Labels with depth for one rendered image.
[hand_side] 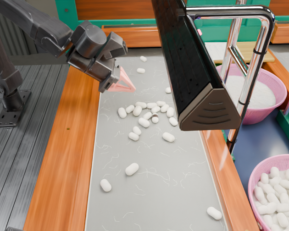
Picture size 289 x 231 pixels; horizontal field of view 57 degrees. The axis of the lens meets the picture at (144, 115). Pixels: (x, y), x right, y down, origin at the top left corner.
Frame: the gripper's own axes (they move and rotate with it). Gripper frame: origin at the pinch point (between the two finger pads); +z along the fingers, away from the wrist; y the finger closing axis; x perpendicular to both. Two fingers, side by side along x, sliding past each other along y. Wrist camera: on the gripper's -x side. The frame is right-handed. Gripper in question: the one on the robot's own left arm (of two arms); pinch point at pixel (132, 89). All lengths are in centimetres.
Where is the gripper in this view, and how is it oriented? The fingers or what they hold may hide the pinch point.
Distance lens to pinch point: 78.6
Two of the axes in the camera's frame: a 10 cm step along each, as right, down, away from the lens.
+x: -6.1, 6.2, 5.0
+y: -0.5, -6.5, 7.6
